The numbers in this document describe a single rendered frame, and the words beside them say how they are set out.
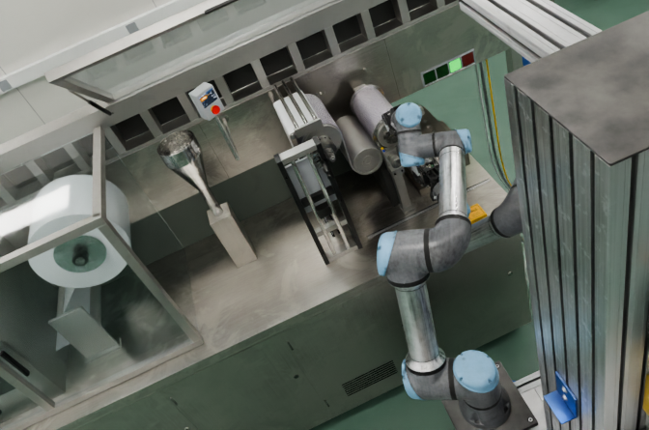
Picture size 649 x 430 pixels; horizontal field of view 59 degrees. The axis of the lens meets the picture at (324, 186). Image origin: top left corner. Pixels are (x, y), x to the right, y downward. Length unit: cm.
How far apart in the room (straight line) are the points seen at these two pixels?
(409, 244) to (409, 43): 111
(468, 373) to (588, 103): 103
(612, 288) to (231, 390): 177
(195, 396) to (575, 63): 193
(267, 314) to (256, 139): 70
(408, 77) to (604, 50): 159
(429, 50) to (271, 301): 119
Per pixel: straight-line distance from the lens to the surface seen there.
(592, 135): 81
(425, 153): 178
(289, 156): 191
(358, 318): 234
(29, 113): 493
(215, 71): 222
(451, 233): 151
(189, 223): 257
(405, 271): 152
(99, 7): 456
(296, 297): 221
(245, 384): 244
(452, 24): 247
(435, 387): 175
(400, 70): 244
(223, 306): 233
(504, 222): 172
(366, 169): 221
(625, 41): 98
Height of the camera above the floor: 255
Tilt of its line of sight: 40 degrees down
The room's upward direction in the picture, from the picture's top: 23 degrees counter-clockwise
